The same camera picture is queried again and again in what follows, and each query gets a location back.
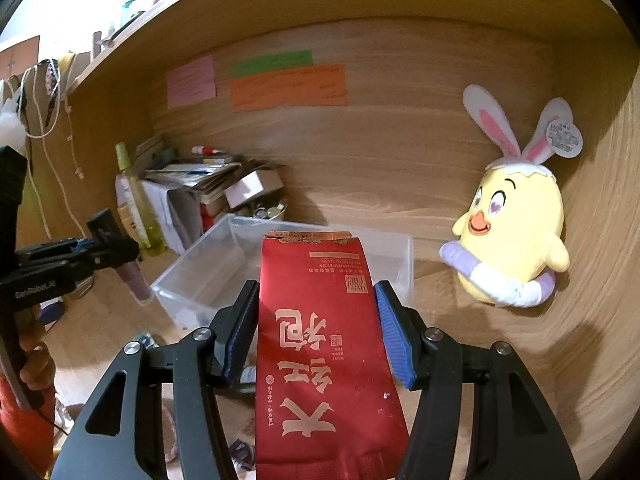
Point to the pink cosmetic tube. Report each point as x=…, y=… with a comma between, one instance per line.
x=136, y=285

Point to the clear plastic storage box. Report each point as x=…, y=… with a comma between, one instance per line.
x=225, y=255

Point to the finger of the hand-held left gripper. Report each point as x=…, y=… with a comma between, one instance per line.
x=105, y=227
x=112, y=256

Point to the round metal tin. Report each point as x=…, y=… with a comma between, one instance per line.
x=270, y=210

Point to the pink sticky note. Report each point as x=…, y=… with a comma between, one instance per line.
x=191, y=81

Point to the green sticky note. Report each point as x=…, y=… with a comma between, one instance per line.
x=272, y=62

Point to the person's left forearm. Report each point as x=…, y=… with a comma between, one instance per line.
x=22, y=420

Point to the red tea packet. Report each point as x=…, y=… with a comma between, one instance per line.
x=325, y=360

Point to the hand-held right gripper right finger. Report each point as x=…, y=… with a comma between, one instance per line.
x=395, y=345

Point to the yellow liquid bottle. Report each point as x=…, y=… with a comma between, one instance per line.
x=145, y=225

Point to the red and white marker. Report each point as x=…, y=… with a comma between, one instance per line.
x=207, y=150

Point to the pile of books and papers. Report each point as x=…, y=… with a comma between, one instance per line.
x=195, y=172

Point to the white fluffy cloth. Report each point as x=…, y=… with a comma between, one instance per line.
x=10, y=122

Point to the red paper boxes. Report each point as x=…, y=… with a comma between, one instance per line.
x=211, y=215

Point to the small purple packet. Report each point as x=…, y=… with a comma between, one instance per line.
x=241, y=455

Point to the row of small bottles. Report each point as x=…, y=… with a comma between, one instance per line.
x=132, y=10

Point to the person's left hand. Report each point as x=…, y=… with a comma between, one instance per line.
x=36, y=367

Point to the orange sticky note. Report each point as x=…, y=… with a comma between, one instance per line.
x=287, y=89

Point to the white cardboard box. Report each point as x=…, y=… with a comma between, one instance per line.
x=250, y=187

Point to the yellow chick plush toy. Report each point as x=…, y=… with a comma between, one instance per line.
x=515, y=220

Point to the small dark blue packet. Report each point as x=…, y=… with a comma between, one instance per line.
x=146, y=341

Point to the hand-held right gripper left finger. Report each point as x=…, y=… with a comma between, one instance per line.
x=239, y=345

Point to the folded white paper sheets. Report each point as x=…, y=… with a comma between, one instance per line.
x=170, y=215

